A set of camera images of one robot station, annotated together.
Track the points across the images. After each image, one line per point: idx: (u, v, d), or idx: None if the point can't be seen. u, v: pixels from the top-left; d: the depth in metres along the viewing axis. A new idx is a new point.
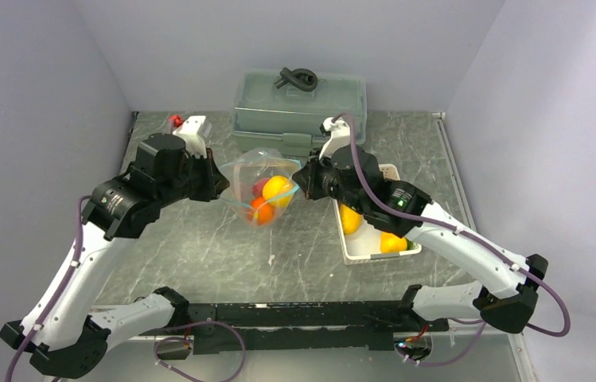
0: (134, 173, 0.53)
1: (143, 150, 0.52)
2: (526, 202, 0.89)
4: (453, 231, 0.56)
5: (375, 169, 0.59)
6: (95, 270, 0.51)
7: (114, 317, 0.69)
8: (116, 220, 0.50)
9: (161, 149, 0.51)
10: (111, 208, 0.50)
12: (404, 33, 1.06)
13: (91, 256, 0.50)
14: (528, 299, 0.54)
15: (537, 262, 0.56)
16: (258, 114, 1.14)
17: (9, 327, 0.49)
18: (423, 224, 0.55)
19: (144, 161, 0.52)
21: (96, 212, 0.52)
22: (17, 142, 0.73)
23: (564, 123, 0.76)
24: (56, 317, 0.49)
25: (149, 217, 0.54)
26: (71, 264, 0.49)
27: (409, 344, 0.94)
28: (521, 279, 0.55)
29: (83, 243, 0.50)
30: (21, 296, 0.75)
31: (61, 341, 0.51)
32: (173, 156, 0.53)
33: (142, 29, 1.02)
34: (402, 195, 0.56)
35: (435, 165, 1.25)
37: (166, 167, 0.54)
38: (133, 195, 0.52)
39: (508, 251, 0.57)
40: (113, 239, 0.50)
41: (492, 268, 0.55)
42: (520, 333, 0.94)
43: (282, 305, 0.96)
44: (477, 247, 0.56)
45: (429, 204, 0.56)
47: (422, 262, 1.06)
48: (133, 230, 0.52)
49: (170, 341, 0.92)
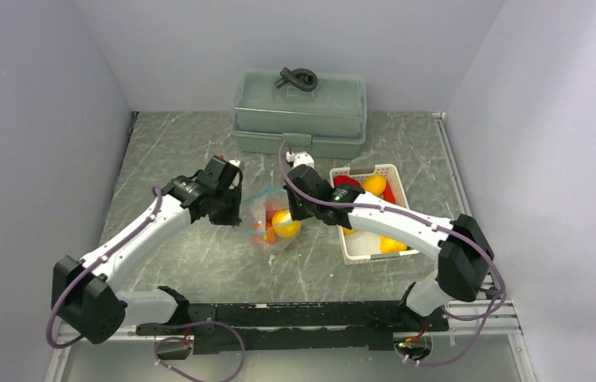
0: (200, 176, 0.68)
1: (215, 161, 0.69)
2: (526, 203, 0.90)
4: (379, 209, 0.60)
5: (314, 177, 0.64)
6: (162, 230, 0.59)
7: (129, 296, 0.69)
8: (192, 195, 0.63)
9: (228, 163, 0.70)
10: (188, 189, 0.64)
12: (405, 33, 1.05)
13: (165, 217, 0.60)
14: (450, 253, 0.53)
15: (461, 220, 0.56)
16: (258, 114, 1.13)
17: (72, 259, 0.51)
18: (354, 209, 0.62)
19: (214, 169, 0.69)
21: (172, 192, 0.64)
22: (17, 142, 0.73)
23: (565, 123, 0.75)
24: (122, 255, 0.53)
25: (203, 210, 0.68)
26: (149, 216, 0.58)
27: (409, 344, 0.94)
28: (443, 235, 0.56)
29: (160, 208, 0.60)
30: (21, 296, 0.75)
31: (111, 286, 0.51)
32: (231, 173, 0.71)
33: (142, 29, 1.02)
34: (340, 191, 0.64)
35: (435, 165, 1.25)
37: (225, 180, 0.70)
38: (202, 188, 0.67)
39: (434, 216, 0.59)
40: (187, 209, 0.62)
41: (415, 231, 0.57)
42: (520, 333, 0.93)
43: (282, 305, 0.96)
44: (400, 215, 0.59)
45: (361, 193, 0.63)
47: (422, 263, 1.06)
48: (193, 213, 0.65)
49: (170, 341, 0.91)
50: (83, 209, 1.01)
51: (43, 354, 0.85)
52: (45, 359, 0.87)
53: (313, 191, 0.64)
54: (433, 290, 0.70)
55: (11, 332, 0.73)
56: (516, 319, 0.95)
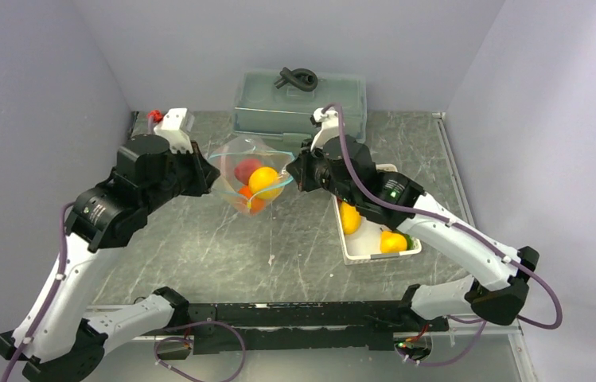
0: (117, 179, 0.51)
1: (122, 155, 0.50)
2: (525, 202, 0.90)
4: (446, 224, 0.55)
5: (365, 160, 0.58)
6: (83, 281, 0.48)
7: (113, 321, 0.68)
8: (99, 231, 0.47)
9: (141, 153, 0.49)
10: (94, 217, 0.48)
12: (405, 33, 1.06)
13: (76, 269, 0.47)
14: (519, 290, 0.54)
15: (527, 253, 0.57)
16: (258, 114, 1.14)
17: (1, 339, 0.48)
18: (415, 216, 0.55)
19: (125, 167, 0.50)
21: (78, 224, 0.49)
22: (17, 142, 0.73)
23: (565, 123, 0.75)
24: (44, 330, 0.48)
25: (136, 224, 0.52)
26: (55, 278, 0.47)
27: (408, 344, 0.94)
28: (513, 271, 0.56)
29: (68, 255, 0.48)
30: (21, 296, 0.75)
31: (52, 352, 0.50)
32: (154, 160, 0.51)
33: (142, 29, 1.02)
34: (395, 186, 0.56)
35: (434, 165, 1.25)
37: (149, 171, 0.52)
38: (117, 204, 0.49)
39: (500, 243, 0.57)
40: (97, 251, 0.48)
41: (484, 260, 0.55)
42: (520, 333, 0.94)
43: (282, 305, 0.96)
44: (472, 240, 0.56)
45: (421, 196, 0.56)
47: (423, 262, 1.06)
48: (118, 240, 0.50)
49: (170, 341, 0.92)
50: None
51: None
52: None
53: (363, 175, 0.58)
54: (452, 303, 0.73)
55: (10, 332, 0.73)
56: (516, 320, 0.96)
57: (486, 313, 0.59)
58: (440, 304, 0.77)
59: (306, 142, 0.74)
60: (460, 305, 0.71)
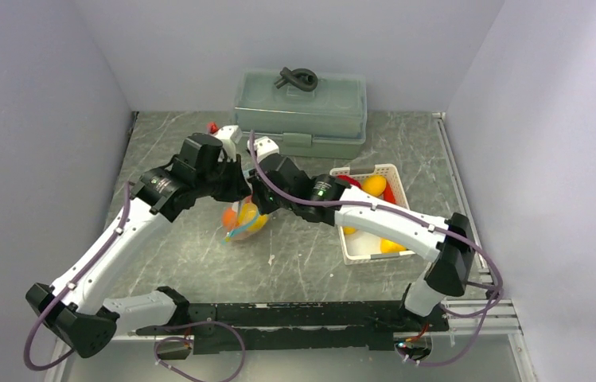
0: (177, 164, 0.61)
1: (188, 143, 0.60)
2: (526, 203, 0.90)
4: (370, 208, 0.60)
5: (291, 169, 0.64)
6: (134, 240, 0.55)
7: (122, 305, 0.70)
8: (162, 198, 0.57)
9: (204, 143, 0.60)
10: (158, 189, 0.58)
12: (405, 33, 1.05)
13: (134, 226, 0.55)
14: (449, 255, 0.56)
15: (454, 219, 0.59)
16: (258, 114, 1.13)
17: (40, 287, 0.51)
18: (342, 207, 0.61)
19: (187, 153, 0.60)
21: (143, 192, 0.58)
22: (17, 142, 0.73)
23: (564, 123, 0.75)
24: (90, 278, 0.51)
25: (186, 204, 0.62)
26: (115, 230, 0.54)
27: (409, 344, 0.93)
28: (442, 237, 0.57)
29: (128, 215, 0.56)
30: (21, 296, 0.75)
31: (86, 309, 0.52)
32: (211, 153, 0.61)
33: (142, 28, 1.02)
34: (322, 185, 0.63)
35: (435, 165, 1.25)
37: (204, 161, 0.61)
38: (176, 181, 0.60)
39: (428, 215, 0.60)
40: (157, 214, 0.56)
41: (412, 232, 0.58)
42: (520, 332, 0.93)
43: (282, 305, 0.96)
44: (395, 216, 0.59)
45: (346, 189, 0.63)
47: (422, 263, 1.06)
48: (173, 213, 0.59)
49: (170, 341, 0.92)
50: (83, 208, 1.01)
51: (42, 354, 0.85)
52: (45, 360, 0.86)
53: (291, 185, 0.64)
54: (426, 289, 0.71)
55: (10, 333, 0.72)
56: (516, 319, 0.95)
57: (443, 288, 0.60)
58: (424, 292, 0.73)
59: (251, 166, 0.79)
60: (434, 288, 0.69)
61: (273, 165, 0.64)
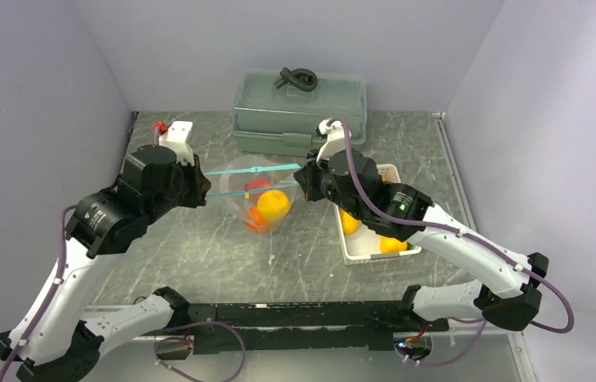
0: (122, 186, 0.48)
1: (130, 163, 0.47)
2: (526, 203, 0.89)
4: (457, 234, 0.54)
5: (373, 173, 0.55)
6: (79, 286, 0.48)
7: (110, 324, 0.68)
8: (98, 239, 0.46)
9: (149, 162, 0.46)
10: (94, 224, 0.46)
12: (405, 33, 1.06)
13: (74, 274, 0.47)
14: (535, 300, 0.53)
15: (539, 261, 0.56)
16: (258, 114, 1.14)
17: None
18: (426, 228, 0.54)
19: (131, 176, 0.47)
21: (78, 228, 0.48)
22: (17, 142, 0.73)
23: (564, 122, 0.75)
24: (40, 333, 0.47)
25: (136, 232, 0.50)
26: (53, 282, 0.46)
27: (409, 344, 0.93)
28: (525, 279, 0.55)
29: (67, 259, 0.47)
30: (21, 296, 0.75)
31: (48, 355, 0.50)
32: (161, 171, 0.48)
33: (142, 29, 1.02)
34: (403, 198, 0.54)
35: (435, 165, 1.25)
37: (155, 182, 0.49)
38: (118, 210, 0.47)
39: (511, 251, 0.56)
40: (95, 257, 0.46)
41: (496, 269, 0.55)
42: (521, 333, 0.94)
43: (282, 306, 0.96)
44: (484, 250, 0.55)
45: (429, 207, 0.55)
47: (422, 262, 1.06)
48: (118, 247, 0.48)
49: (170, 341, 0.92)
50: None
51: None
52: None
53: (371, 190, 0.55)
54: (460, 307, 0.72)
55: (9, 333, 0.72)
56: None
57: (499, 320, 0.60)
58: (448, 307, 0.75)
59: (312, 152, 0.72)
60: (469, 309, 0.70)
61: (357, 165, 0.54)
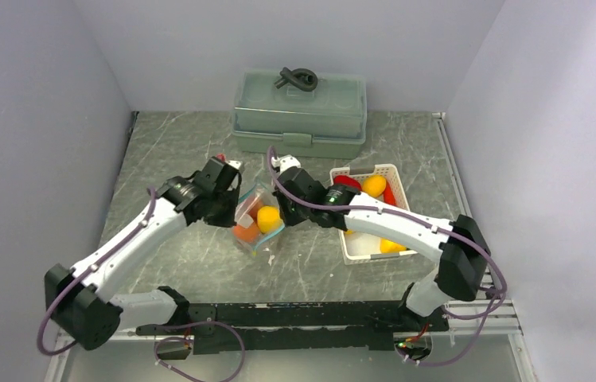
0: (199, 177, 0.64)
1: (212, 162, 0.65)
2: (526, 202, 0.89)
4: (376, 211, 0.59)
5: (306, 179, 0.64)
6: (155, 235, 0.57)
7: (126, 300, 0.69)
8: (186, 199, 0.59)
9: (226, 164, 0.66)
10: (183, 191, 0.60)
12: (405, 33, 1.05)
13: (158, 221, 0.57)
14: (453, 255, 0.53)
15: (461, 220, 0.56)
16: (258, 114, 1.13)
17: (61, 268, 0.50)
18: (350, 212, 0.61)
19: (211, 170, 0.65)
21: (167, 195, 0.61)
22: (17, 142, 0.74)
23: (564, 122, 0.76)
24: (112, 263, 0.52)
25: (200, 214, 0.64)
26: (141, 221, 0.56)
27: (409, 344, 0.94)
28: (444, 238, 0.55)
29: (153, 211, 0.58)
30: (22, 296, 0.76)
31: (102, 295, 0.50)
32: (229, 174, 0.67)
33: (142, 29, 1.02)
34: (335, 192, 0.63)
35: (435, 165, 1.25)
37: (223, 181, 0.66)
38: (198, 189, 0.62)
39: (433, 219, 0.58)
40: (180, 213, 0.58)
41: (415, 233, 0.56)
42: (520, 333, 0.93)
43: (282, 306, 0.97)
44: (399, 217, 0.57)
45: (356, 195, 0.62)
47: (422, 262, 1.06)
48: (189, 218, 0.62)
49: (170, 341, 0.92)
50: (82, 208, 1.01)
51: (42, 354, 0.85)
52: (44, 360, 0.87)
53: (307, 194, 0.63)
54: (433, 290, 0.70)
55: (10, 333, 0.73)
56: (516, 319, 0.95)
57: (454, 294, 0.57)
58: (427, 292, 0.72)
59: None
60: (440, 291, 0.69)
61: (288, 175, 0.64)
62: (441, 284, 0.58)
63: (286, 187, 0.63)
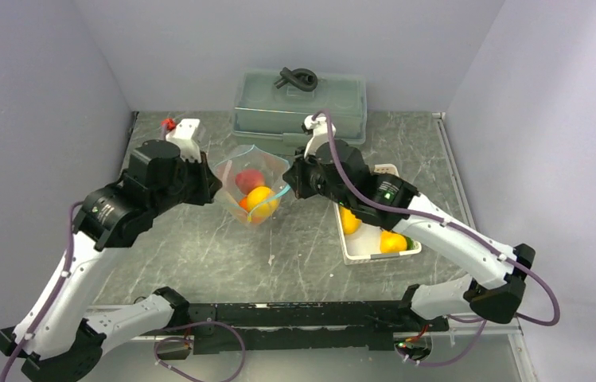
0: (127, 181, 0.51)
1: (136, 158, 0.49)
2: (526, 202, 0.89)
4: (441, 224, 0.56)
5: (359, 163, 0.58)
6: (85, 280, 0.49)
7: (112, 321, 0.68)
8: (107, 231, 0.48)
9: (153, 157, 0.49)
10: (103, 217, 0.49)
12: (404, 33, 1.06)
13: (80, 267, 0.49)
14: (516, 288, 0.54)
15: (523, 251, 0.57)
16: (258, 114, 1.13)
17: (3, 334, 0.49)
18: (410, 216, 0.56)
19: (137, 169, 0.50)
21: (86, 223, 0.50)
22: (17, 142, 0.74)
23: (564, 122, 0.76)
24: (45, 326, 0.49)
25: (142, 225, 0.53)
26: (60, 274, 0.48)
27: (409, 344, 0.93)
28: (510, 269, 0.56)
29: (74, 253, 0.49)
30: (21, 296, 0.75)
31: (52, 351, 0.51)
32: (166, 165, 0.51)
33: (142, 29, 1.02)
34: (389, 188, 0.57)
35: (435, 165, 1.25)
37: (160, 176, 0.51)
38: (125, 204, 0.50)
39: (496, 242, 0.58)
40: (103, 250, 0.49)
41: (480, 259, 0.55)
42: (520, 333, 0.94)
43: (282, 305, 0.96)
44: (465, 239, 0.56)
45: (416, 196, 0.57)
47: (422, 262, 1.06)
48: (126, 240, 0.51)
49: (170, 341, 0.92)
50: None
51: None
52: None
53: (356, 179, 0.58)
54: (450, 302, 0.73)
55: None
56: (516, 319, 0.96)
57: (487, 313, 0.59)
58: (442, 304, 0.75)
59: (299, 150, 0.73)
60: (459, 303, 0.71)
61: (344, 156, 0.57)
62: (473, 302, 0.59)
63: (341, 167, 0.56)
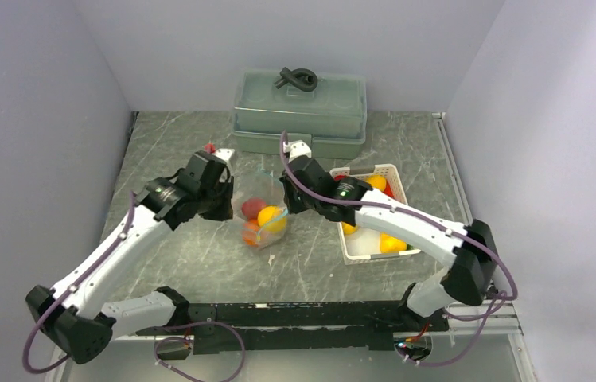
0: (184, 176, 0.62)
1: (196, 158, 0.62)
2: (525, 203, 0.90)
4: (390, 209, 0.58)
5: (317, 169, 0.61)
6: (137, 247, 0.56)
7: (119, 309, 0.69)
8: (167, 206, 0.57)
9: (212, 159, 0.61)
10: (164, 196, 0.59)
12: (405, 33, 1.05)
13: (138, 232, 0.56)
14: (465, 261, 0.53)
15: (475, 227, 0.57)
16: (258, 114, 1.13)
17: (42, 290, 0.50)
18: (362, 207, 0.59)
19: (195, 167, 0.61)
21: (148, 200, 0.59)
22: (17, 142, 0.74)
23: (564, 122, 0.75)
24: (91, 282, 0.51)
25: (188, 215, 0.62)
26: (119, 235, 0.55)
27: (409, 344, 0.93)
28: (458, 241, 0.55)
29: (133, 221, 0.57)
30: (22, 297, 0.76)
31: (84, 312, 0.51)
32: (217, 169, 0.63)
33: (142, 29, 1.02)
34: (346, 186, 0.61)
35: (435, 165, 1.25)
37: (210, 177, 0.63)
38: (181, 191, 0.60)
39: (446, 220, 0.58)
40: (161, 221, 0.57)
41: (429, 236, 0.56)
42: (520, 333, 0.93)
43: (282, 305, 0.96)
44: (414, 219, 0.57)
45: (369, 191, 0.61)
47: (422, 262, 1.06)
48: (174, 221, 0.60)
49: (170, 341, 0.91)
50: (82, 208, 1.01)
51: (42, 354, 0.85)
52: (44, 360, 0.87)
53: (317, 185, 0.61)
54: (436, 292, 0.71)
55: (10, 333, 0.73)
56: (516, 319, 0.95)
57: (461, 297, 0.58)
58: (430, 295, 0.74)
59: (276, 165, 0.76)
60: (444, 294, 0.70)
61: (299, 165, 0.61)
62: (446, 286, 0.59)
63: (295, 176, 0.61)
